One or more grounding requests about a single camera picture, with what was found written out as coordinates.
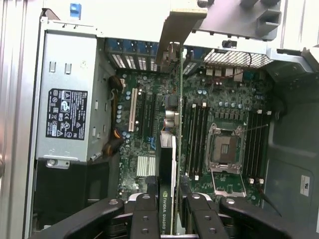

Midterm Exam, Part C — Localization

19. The white expansion slot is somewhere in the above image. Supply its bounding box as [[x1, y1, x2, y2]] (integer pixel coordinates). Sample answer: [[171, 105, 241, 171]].
[[128, 87, 138, 132]]

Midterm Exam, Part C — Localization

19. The blue case release latch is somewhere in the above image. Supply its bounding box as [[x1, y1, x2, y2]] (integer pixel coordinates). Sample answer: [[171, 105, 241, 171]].
[[70, 2, 81, 18]]

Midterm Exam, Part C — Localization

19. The thin locking lever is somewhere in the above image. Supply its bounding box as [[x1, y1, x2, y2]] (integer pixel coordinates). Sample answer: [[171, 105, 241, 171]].
[[238, 123, 270, 133]]

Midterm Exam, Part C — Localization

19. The black expansion slot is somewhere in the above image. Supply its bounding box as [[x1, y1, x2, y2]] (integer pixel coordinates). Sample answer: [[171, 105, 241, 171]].
[[148, 92, 158, 150], [138, 91, 148, 134]]

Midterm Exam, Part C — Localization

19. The grey power supply unit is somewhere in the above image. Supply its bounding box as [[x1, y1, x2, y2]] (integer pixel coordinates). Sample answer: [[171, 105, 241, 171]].
[[34, 29, 113, 170]]

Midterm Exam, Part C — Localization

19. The black plastic air shroud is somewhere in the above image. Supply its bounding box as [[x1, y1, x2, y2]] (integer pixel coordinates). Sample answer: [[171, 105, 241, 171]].
[[33, 158, 120, 230]]

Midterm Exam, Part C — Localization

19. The silver chipset heatsink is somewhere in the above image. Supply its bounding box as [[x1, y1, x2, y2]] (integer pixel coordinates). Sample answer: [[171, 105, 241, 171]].
[[136, 156, 157, 178]]

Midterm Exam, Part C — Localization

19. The black open PC case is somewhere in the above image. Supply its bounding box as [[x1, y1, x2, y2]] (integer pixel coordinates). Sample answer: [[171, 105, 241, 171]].
[[22, 0, 319, 239]]

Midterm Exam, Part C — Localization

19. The CPU socket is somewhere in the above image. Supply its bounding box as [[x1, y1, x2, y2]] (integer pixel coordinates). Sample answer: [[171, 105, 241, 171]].
[[205, 121, 246, 172]]

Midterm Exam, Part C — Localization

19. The power supply wire bundle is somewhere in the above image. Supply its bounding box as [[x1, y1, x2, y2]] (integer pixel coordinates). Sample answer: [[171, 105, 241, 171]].
[[101, 75, 125, 157]]

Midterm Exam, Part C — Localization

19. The metal socket cover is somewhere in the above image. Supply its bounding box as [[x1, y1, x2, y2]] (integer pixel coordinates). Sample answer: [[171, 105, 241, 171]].
[[210, 169, 248, 199]]

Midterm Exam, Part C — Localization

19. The green motherboard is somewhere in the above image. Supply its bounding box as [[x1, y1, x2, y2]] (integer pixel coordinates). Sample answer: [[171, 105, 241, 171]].
[[116, 67, 272, 208]]

